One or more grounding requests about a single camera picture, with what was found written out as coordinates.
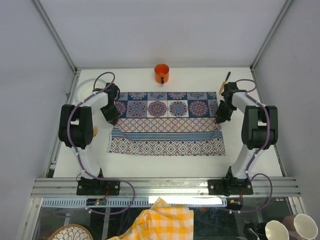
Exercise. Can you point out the patterned placemat cloth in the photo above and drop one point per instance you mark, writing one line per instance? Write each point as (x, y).
(167, 124)

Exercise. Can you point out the patterned brown plate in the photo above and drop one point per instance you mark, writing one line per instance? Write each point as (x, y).
(71, 232)

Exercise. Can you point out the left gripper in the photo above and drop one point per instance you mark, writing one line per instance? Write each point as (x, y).
(112, 119)

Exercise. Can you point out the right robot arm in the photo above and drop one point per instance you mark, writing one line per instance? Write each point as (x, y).
(259, 131)

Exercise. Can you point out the white cable duct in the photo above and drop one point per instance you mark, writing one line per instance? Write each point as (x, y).
(139, 202)

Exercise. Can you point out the gold fork green handle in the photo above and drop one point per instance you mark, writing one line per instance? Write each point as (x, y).
(95, 131)

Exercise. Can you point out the gold knife green handle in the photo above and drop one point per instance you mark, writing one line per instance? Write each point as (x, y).
(224, 81)

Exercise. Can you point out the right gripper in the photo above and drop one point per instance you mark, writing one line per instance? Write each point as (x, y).
(220, 117)

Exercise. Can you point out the white blue-rimmed bowl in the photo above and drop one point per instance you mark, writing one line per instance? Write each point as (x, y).
(86, 89)

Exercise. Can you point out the orange mug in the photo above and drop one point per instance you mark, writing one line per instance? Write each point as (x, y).
(161, 72)

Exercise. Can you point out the aluminium mounting rail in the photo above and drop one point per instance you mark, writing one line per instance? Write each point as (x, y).
(145, 187)

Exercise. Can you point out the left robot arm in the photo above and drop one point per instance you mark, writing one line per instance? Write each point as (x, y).
(76, 131)

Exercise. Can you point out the brown white cup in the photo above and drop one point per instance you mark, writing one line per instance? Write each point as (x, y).
(301, 226)

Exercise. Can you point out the yellow checkered cloth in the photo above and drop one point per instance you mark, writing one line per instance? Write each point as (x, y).
(161, 221)

